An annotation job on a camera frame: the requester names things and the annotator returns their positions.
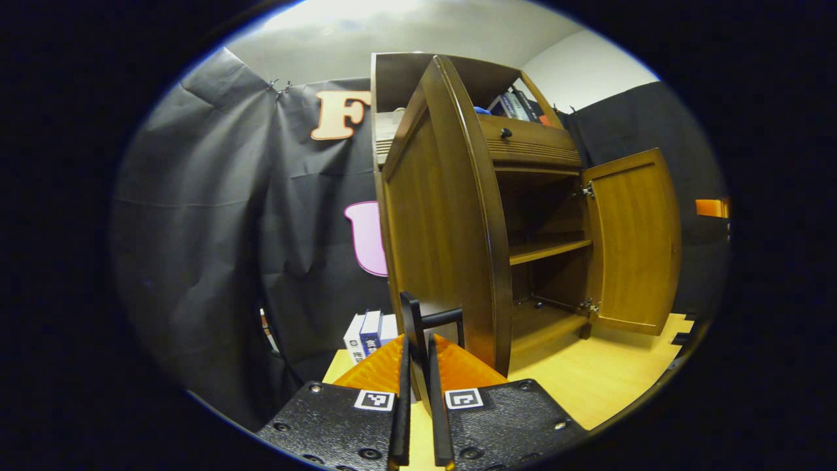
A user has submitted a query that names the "wooden cabinet door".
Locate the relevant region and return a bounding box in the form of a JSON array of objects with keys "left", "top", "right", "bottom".
[
  {"left": 581, "top": 148, "right": 683, "bottom": 337},
  {"left": 381, "top": 54, "right": 513, "bottom": 393}
]

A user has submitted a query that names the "blue box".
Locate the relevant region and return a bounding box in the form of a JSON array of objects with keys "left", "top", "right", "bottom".
[{"left": 360, "top": 309, "right": 383, "bottom": 357}]

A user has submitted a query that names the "wooden double-door shoe cabinet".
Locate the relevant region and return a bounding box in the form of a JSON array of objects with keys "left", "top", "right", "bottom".
[{"left": 370, "top": 51, "right": 596, "bottom": 357}]

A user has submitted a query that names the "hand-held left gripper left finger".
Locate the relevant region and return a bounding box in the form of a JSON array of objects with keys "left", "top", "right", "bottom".
[{"left": 256, "top": 334, "right": 413, "bottom": 471}]

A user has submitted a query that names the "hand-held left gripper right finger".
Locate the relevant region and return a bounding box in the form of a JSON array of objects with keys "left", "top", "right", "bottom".
[{"left": 426, "top": 334, "right": 589, "bottom": 471}]

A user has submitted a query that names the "wooden cabinet drawer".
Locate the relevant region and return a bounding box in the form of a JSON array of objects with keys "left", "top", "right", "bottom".
[{"left": 477, "top": 114, "right": 583, "bottom": 167}]

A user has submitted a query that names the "dark spine book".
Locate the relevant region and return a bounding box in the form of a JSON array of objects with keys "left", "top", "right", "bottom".
[{"left": 513, "top": 86, "right": 550, "bottom": 125}]

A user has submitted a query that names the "pale spine book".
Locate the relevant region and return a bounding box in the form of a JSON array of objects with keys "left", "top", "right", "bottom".
[{"left": 502, "top": 90, "right": 534, "bottom": 122}]

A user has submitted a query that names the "black backdrop cloth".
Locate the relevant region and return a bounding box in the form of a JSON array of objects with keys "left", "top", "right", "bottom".
[{"left": 111, "top": 46, "right": 732, "bottom": 432}]

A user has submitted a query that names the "black door handle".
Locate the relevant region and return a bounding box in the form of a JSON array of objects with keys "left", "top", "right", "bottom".
[{"left": 399, "top": 290, "right": 466, "bottom": 387}]

